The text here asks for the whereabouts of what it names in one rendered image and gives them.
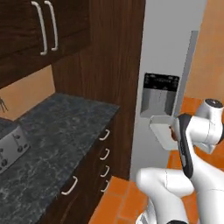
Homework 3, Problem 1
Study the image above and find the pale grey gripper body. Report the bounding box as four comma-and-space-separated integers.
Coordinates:
149, 115, 179, 151

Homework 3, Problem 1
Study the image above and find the dark wood drawer front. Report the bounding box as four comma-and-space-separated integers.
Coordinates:
92, 114, 118, 151
92, 174, 113, 203
92, 140, 116, 169
93, 158, 114, 185

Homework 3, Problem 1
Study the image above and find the grey fridge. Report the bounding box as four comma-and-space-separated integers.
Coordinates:
129, 0, 208, 182

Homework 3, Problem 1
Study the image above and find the tall dark wood panel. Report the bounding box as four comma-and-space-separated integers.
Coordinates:
52, 0, 147, 180

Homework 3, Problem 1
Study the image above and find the dark wood base cupboard door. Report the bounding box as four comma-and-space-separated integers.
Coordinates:
38, 151, 102, 224

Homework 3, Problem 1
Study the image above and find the silver toaster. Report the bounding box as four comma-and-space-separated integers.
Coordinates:
0, 123, 32, 175

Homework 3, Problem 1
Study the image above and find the white drawer handle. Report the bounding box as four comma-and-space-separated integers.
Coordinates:
100, 179, 110, 193
100, 164, 111, 179
98, 129, 111, 142
99, 147, 111, 161

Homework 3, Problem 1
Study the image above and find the grey fridge door handle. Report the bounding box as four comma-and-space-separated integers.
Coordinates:
173, 30, 200, 118

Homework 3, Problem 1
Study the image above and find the white base cupboard handle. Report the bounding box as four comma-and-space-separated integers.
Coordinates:
60, 175, 79, 196

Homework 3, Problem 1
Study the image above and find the white cupboard door handle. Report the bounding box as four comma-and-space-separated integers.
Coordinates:
44, 0, 60, 53
31, 0, 48, 57

